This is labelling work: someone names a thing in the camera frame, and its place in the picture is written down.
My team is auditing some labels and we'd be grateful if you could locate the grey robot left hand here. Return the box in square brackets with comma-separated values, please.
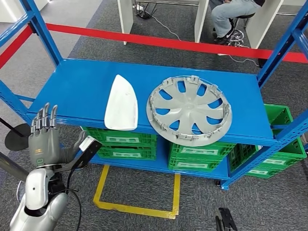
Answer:
[29, 103, 88, 168]

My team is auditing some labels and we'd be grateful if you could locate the white plastic part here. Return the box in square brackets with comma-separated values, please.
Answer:
[104, 74, 139, 131]

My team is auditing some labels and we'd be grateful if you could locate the blue metal shelf rack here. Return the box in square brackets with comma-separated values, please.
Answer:
[0, 0, 308, 191]

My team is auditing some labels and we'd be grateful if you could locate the black base stanchion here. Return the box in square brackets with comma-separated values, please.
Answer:
[0, 117, 31, 152]

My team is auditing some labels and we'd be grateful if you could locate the red barrier belt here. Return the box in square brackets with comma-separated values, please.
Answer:
[45, 23, 308, 64]
[0, 25, 33, 69]

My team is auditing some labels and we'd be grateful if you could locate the green plastic crate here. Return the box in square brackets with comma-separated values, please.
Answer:
[168, 142, 236, 160]
[82, 127, 157, 148]
[229, 104, 307, 169]
[96, 145, 157, 161]
[245, 161, 289, 179]
[168, 156, 228, 173]

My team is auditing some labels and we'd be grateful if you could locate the white desk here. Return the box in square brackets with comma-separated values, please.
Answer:
[117, 0, 209, 45]
[245, 0, 308, 49]

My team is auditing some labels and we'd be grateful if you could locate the black router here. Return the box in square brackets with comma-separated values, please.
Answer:
[135, 3, 158, 20]

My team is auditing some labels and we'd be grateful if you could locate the grey wheel hubcap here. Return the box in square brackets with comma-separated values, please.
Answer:
[146, 75, 233, 147]

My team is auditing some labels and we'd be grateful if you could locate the person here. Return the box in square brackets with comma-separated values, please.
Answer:
[208, 0, 265, 45]

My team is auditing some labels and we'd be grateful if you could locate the black stool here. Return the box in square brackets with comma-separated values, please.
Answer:
[232, 13, 256, 33]

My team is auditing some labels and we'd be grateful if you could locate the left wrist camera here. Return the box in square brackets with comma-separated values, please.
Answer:
[54, 136, 103, 174]

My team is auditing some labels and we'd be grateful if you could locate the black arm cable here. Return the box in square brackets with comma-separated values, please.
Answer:
[66, 166, 82, 231]

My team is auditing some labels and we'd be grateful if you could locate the white floor cable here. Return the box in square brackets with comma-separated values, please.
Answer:
[152, 16, 181, 41]

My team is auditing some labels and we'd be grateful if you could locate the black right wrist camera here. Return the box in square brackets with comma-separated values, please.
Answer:
[214, 207, 238, 231]

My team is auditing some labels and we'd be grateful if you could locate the white cable bundle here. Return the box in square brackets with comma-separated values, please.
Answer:
[226, 28, 251, 49]

